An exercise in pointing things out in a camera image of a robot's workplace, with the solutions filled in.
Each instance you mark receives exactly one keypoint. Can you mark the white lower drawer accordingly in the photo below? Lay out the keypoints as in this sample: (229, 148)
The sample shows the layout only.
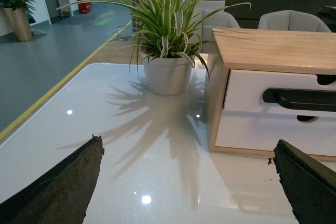
(258, 131)

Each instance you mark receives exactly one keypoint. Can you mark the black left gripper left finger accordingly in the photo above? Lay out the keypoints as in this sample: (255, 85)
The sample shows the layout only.
(62, 194)

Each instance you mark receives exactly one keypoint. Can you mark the green plant in gold planter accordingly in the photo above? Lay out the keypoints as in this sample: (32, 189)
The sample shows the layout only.
(16, 12)

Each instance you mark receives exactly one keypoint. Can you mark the dark reception counter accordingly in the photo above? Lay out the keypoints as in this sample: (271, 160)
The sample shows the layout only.
(248, 12)

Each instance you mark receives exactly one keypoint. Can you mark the wooden drawer cabinet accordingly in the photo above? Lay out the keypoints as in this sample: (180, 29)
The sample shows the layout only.
(263, 50)

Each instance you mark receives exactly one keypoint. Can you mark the white drawer black handle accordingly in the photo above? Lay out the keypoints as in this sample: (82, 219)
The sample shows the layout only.
(279, 93)

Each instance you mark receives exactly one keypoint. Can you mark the red fire extinguisher box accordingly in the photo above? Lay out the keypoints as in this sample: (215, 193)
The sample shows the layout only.
(84, 6)

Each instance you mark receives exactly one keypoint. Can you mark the spider plant in white pot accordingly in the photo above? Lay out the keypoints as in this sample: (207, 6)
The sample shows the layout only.
(165, 41)

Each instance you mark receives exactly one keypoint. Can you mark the grey armchair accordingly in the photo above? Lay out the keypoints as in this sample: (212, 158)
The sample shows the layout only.
(291, 20)
(221, 19)

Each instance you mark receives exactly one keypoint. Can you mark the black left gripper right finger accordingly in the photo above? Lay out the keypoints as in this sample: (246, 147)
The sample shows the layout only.
(308, 184)

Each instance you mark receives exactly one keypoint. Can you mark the grey armchair right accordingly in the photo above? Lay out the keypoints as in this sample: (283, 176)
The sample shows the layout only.
(291, 20)

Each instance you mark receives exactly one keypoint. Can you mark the grey armchair left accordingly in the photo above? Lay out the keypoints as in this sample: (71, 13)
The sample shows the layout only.
(221, 19)

